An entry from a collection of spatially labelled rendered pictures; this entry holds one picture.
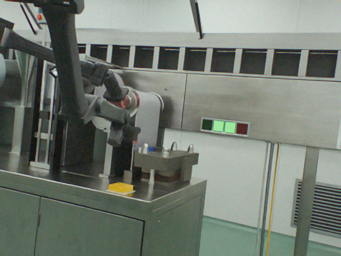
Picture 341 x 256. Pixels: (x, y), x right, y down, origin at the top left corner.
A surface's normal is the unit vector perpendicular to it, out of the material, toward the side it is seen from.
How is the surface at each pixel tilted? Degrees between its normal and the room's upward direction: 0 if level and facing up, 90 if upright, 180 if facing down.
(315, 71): 90
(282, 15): 90
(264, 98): 90
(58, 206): 90
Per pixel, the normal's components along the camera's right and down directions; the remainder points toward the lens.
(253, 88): -0.40, 0.00
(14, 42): 0.59, 0.29
